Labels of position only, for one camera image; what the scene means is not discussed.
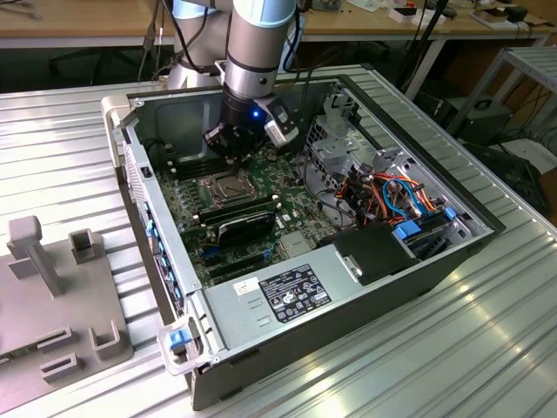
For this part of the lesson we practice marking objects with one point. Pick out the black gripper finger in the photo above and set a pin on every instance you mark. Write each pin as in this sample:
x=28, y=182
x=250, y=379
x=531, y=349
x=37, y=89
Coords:
x=250, y=143
x=217, y=139

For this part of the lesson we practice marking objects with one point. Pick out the silver CPU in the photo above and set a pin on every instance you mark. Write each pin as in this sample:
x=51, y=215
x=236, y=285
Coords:
x=230, y=189

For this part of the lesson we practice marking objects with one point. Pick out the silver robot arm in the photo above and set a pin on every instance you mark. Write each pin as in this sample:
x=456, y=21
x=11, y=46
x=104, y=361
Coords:
x=257, y=43

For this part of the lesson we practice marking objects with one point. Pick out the black RAM slot bank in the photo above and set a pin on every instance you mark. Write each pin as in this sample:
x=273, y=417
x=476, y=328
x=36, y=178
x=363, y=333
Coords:
x=235, y=211
x=191, y=167

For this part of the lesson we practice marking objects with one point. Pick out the black CPU socket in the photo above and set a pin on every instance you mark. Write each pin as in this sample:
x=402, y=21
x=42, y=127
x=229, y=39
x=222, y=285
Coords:
x=209, y=198

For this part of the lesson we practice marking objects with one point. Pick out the black expansion slot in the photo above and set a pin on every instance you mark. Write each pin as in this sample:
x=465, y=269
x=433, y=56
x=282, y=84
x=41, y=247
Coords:
x=239, y=271
x=235, y=260

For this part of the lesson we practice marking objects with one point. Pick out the green motherboard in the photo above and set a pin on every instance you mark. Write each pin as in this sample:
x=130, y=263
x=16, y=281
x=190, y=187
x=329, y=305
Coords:
x=300, y=204

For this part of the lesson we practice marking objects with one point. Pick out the silver perforated drive cage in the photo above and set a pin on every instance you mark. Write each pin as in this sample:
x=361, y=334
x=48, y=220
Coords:
x=330, y=148

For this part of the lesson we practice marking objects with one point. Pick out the black graphics card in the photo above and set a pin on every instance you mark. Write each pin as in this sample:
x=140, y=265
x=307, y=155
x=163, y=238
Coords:
x=246, y=228

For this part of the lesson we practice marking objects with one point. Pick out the silver chipset heatsink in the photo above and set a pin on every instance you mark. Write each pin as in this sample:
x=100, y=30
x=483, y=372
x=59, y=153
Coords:
x=298, y=244

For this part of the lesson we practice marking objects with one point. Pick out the black plastic shroud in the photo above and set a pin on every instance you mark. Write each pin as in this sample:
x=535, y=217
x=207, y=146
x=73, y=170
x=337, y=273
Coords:
x=374, y=254

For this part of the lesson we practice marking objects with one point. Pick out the silver power supply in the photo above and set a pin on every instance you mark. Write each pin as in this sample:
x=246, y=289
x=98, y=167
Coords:
x=235, y=318

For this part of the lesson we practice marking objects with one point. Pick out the hard disk in blue carrier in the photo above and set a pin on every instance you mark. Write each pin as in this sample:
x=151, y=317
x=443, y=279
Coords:
x=409, y=231

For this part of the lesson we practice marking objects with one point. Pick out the wooden desk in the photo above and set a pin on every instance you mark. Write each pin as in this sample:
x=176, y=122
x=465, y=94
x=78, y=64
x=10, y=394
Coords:
x=65, y=22

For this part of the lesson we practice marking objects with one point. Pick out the blue case latch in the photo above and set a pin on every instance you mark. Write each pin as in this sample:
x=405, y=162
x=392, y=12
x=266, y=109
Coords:
x=179, y=341

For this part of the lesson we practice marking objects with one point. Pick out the open grey PC case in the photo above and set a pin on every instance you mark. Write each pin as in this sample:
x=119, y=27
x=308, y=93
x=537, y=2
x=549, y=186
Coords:
x=304, y=344

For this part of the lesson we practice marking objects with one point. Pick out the grey parts rack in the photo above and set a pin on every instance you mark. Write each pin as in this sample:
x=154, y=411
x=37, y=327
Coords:
x=43, y=305

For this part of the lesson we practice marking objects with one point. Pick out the brown flat box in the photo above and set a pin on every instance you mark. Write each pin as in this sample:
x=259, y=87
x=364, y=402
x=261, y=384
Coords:
x=489, y=16

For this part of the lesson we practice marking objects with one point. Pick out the small black device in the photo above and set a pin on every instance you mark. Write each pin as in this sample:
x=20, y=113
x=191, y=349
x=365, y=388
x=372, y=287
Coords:
x=518, y=14

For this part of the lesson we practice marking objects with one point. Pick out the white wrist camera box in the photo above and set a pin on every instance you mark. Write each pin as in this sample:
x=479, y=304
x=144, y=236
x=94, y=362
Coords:
x=280, y=128

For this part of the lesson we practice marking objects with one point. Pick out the silver disk bay bracket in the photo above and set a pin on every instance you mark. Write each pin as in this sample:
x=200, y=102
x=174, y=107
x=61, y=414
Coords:
x=400, y=163

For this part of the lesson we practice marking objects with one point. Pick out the grey metal frame table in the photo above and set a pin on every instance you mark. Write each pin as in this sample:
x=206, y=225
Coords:
x=537, y=56

